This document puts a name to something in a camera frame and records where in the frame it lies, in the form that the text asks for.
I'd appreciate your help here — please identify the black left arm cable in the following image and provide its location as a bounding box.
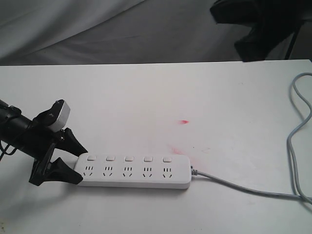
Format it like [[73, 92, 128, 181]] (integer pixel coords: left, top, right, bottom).
[[0, 142, 19, 161]]

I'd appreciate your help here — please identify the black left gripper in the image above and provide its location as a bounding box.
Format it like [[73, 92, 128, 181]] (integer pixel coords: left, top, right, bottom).
[[20, 124, 88, 186]]

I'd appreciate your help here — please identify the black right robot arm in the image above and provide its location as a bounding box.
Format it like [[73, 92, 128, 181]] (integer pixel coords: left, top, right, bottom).
[[210, 0, 312, 62]]

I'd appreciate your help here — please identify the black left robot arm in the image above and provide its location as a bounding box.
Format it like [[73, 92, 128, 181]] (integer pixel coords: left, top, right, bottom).
[[0, 99, 87, 186]]

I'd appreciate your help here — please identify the black tripod stand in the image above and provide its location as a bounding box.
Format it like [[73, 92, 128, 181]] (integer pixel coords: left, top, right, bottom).
[[284, 25, 301, 60]]

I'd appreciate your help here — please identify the grey backdrop cloth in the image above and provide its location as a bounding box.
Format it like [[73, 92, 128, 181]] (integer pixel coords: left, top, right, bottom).
[[0, 0, 312, 66]]

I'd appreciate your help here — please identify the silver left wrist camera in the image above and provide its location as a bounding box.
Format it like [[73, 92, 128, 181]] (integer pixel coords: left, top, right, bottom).
[[45, 99, 71, 132]]

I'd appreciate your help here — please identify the white five-socket power strip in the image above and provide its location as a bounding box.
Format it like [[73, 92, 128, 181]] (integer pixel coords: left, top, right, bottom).
[[74, 154, 192, 190]]

